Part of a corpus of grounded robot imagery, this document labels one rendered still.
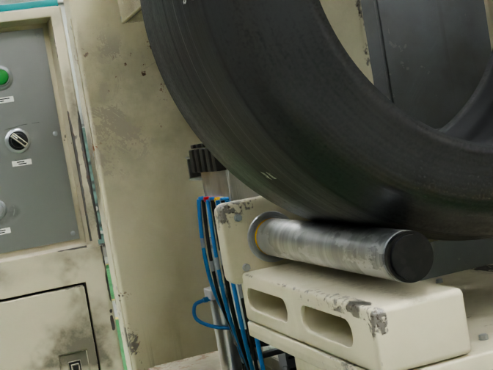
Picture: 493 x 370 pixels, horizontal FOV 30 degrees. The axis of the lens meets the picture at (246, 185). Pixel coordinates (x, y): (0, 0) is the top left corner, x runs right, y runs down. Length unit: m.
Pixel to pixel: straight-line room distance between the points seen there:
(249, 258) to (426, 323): 0.35
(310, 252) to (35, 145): 0.66
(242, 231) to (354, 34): 0.29
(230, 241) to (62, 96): 0.48
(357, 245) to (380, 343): 0.10
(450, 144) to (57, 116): 0.82
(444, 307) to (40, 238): 0.82
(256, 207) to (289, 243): 0.12
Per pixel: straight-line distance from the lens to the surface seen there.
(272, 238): 1.04
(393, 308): 0.79
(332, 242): 0.89
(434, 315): 0.81
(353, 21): 1.19
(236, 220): 1.09
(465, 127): 1.14
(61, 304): 1.44
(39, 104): 1.48
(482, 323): 0.94
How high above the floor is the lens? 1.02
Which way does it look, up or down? 3 degrees down
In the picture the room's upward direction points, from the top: 9 degrees counter-clockwise
